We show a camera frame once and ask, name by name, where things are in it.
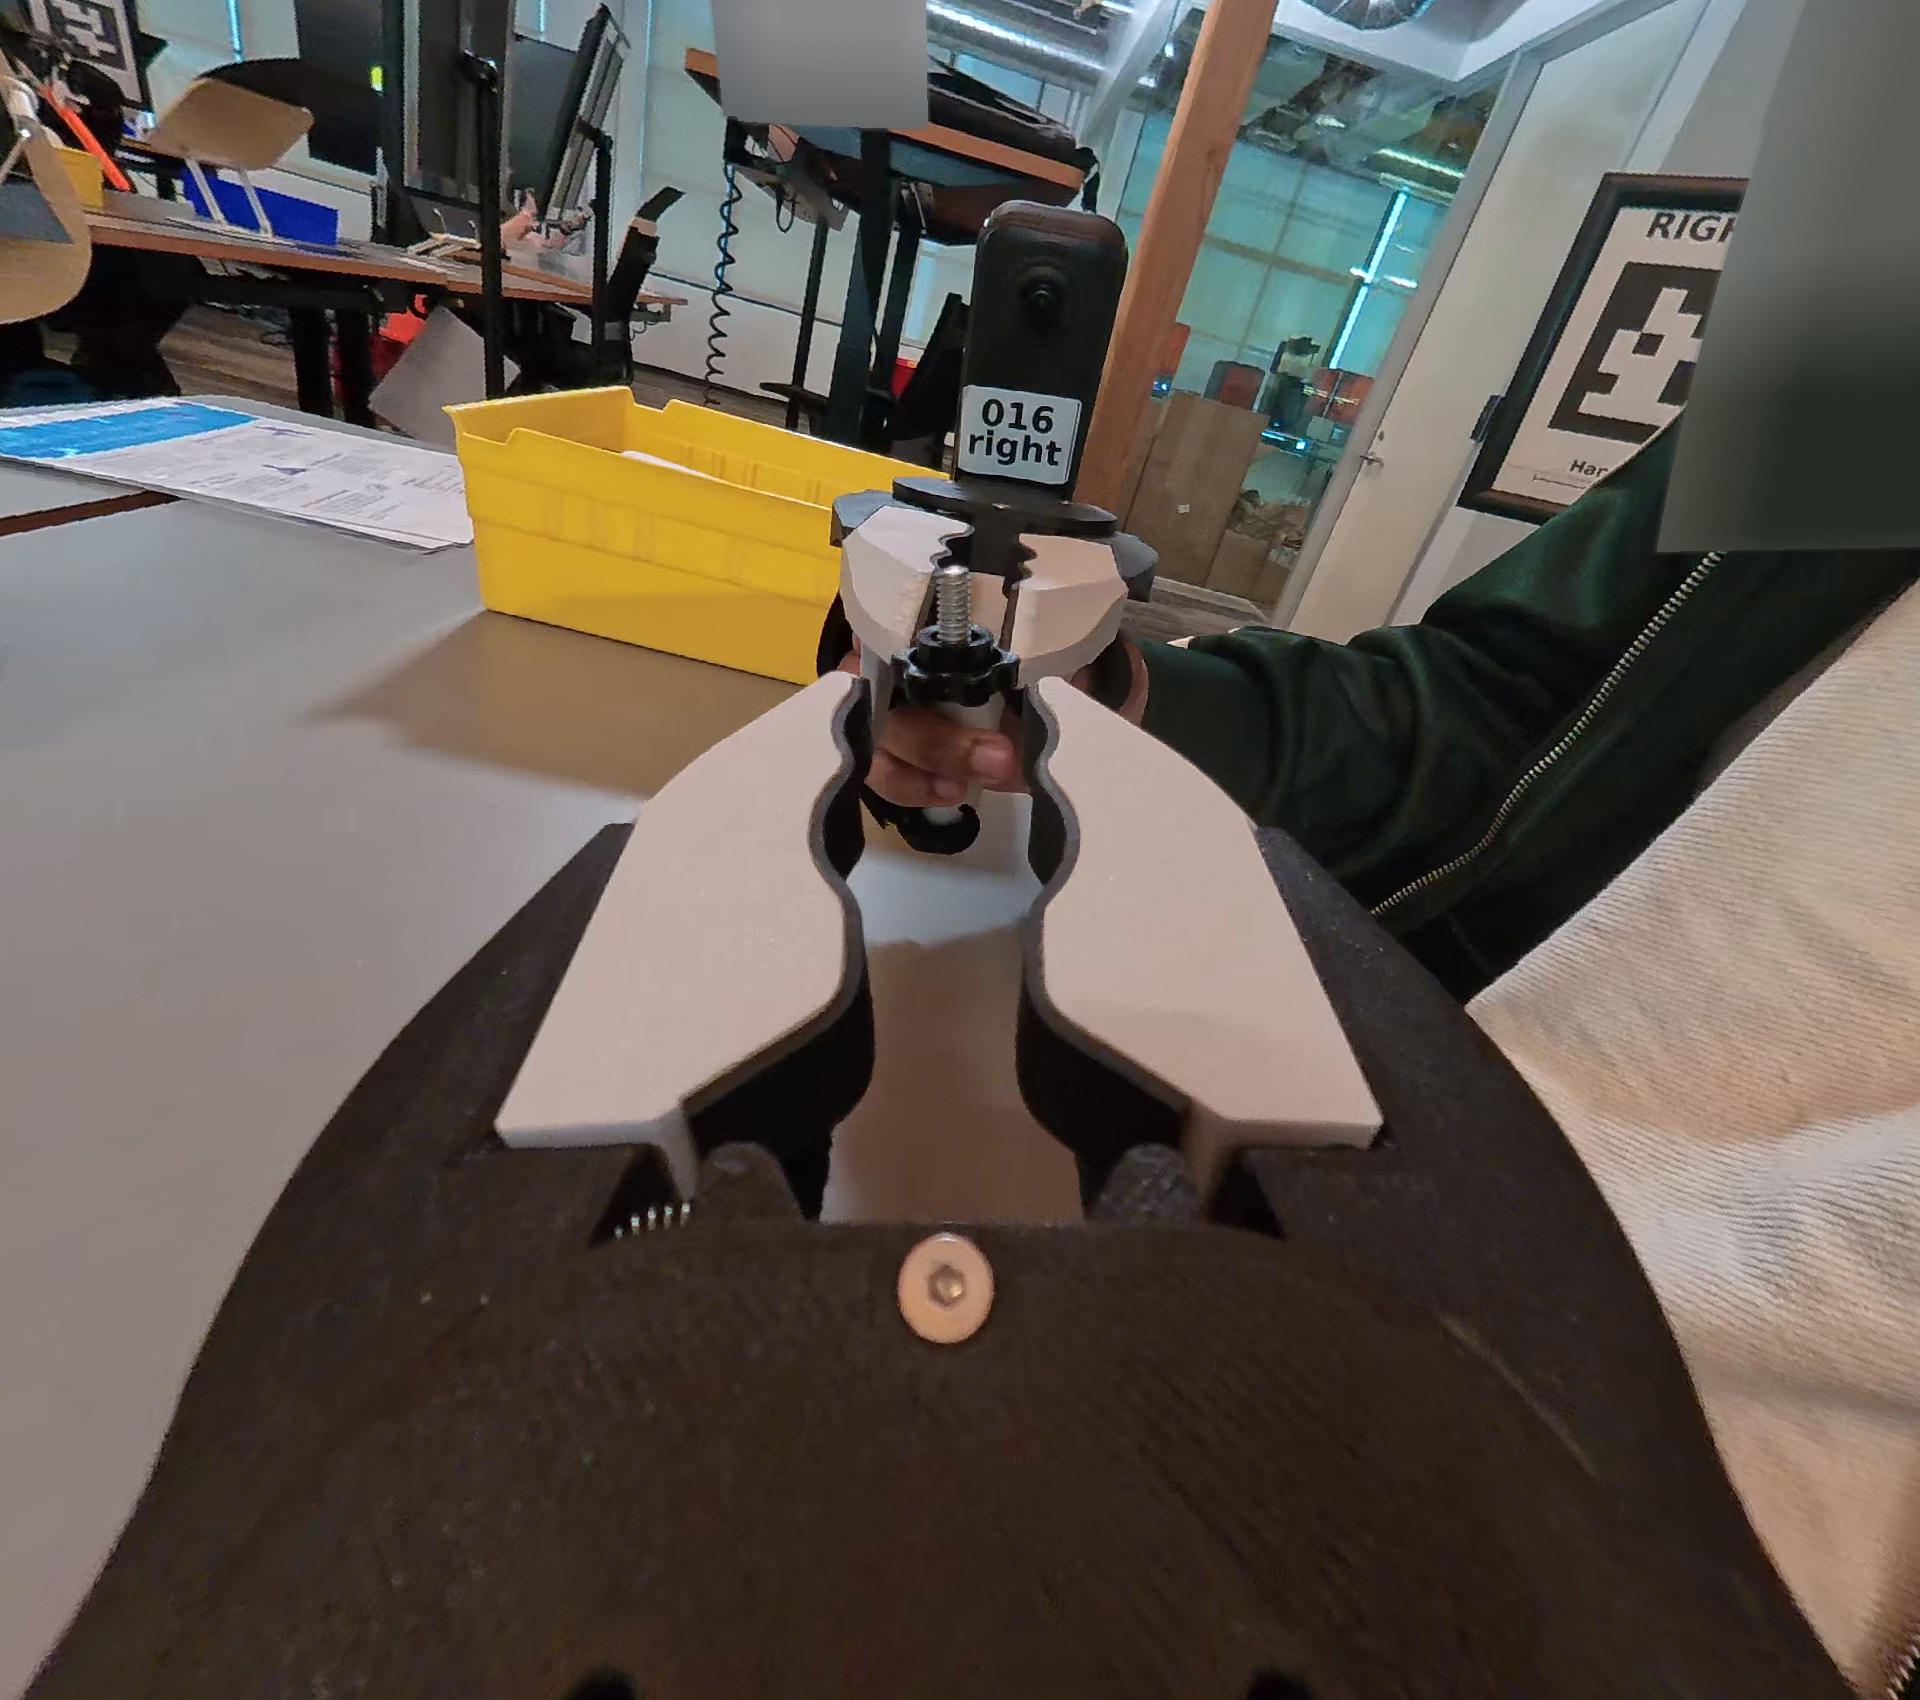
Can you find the wooden support post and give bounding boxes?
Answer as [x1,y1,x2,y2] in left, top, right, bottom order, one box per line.
[1076,0,1356,512]

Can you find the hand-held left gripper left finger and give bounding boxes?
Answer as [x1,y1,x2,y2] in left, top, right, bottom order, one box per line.
[494,672,876,1192]

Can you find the yellow plastic bin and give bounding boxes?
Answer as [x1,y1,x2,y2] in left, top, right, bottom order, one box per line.
[445,385,949,690]

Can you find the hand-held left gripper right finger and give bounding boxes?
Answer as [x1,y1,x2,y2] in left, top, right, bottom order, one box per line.
[1019,674,1385,1192]

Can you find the white trousers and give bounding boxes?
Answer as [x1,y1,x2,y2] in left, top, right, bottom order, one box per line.
[1466,589,1920,1700]

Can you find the wooden-top work table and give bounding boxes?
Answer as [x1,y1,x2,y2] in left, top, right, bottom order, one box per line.
[81,200,691,420]

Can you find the framed marker sign on stand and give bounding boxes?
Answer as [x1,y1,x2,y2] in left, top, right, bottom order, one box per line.
[1458,171,1751,528]

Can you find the beige board on white stand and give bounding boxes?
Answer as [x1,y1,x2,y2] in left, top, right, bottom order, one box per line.
[146,75,320,236]

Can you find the black knob screw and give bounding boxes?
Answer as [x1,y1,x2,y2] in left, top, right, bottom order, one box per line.
[896,563,1025,722]

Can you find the person's right hand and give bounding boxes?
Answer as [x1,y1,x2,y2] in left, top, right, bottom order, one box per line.
[863,698,1040,811]

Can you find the printed paper sheet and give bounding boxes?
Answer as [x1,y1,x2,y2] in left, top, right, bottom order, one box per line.
[0,393,478,553]

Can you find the black computer monitor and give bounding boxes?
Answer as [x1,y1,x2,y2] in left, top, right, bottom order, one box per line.
[509,3,636,382]
[373,0,528,398]

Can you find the blue and white storage box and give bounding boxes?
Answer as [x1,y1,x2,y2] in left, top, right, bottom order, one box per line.
[180,162,348,254]

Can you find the dark green zip jacket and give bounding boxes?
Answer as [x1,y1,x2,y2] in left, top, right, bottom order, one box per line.
[1372,543,1920,999]

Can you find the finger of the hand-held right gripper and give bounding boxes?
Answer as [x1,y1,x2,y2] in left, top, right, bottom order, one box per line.
[833,506,966,669]
[1003,539,1134,681]

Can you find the coiled black cable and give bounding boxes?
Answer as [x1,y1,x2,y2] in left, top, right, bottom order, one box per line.
[704,162,750,385]

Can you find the framed marker sign by window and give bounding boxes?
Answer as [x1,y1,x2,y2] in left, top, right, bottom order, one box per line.
[5,0,155,115]

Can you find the black tilting work table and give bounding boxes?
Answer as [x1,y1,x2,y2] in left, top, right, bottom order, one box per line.
[682,46,1092,459]

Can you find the grey desk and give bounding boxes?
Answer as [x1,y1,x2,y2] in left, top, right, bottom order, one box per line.
[0,393,1146,1700]

